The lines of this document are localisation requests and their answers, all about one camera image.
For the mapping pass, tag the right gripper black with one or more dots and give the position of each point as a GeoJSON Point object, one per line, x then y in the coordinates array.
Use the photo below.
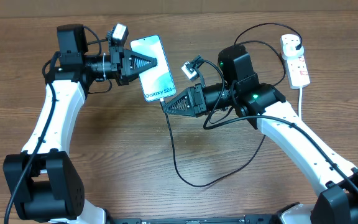
{"type": "Point", "coordinates": [196, 99]}

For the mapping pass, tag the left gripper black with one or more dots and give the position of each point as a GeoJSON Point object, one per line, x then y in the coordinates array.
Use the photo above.
{"type": "Point", "coordinates": [128, 56]}

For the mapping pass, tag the Samsung Galaxy smartphone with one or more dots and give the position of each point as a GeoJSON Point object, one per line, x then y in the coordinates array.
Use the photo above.
{"type": "Point", "coordinates": [157, 82]}

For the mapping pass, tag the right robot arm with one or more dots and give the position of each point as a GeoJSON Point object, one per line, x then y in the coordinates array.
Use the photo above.
{"type": "Point", "coordinates": [333, 178]}

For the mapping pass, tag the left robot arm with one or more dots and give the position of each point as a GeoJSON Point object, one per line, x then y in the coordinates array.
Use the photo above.
{"type": "Point", "coordinates": [43, 182]}

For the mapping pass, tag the white USB charger plug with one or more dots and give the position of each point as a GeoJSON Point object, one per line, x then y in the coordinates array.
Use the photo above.
{"type": "Point", "coordinates": [290, 52]}

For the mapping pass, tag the white power strip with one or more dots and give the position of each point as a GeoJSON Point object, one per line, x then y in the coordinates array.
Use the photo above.
{"type": "Point", "coordinates": [298, 76]}

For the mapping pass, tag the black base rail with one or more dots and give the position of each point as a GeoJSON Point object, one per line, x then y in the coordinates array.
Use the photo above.
{"type": "Point", "coordinates": [247, 219]}

